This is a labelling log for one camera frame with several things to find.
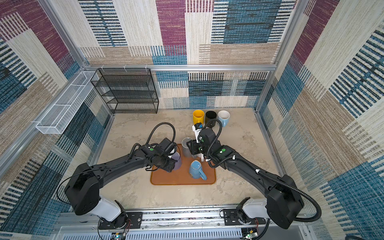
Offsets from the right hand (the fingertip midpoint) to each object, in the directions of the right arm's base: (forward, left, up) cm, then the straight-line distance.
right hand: (190, 145), depth 80 cm
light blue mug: (+28, -23, -10) cm, 38 cm away
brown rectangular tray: (-10, +18, -17) cm, 27 cm away
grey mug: (+2, +2, -10) cm, 10 cm away
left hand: (-6, +11, -10) cm, 15 cm away
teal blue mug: (-10, -3, -10) cm, 15 cm away
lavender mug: (-7, +7, +2) cm, 10 cm away
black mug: (+28, -14, -9) cm, 33 cm away
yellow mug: (+29, -6, -10) cm, 31 cm away
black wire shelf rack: (+47, +45, 0) cm, 65 cm away
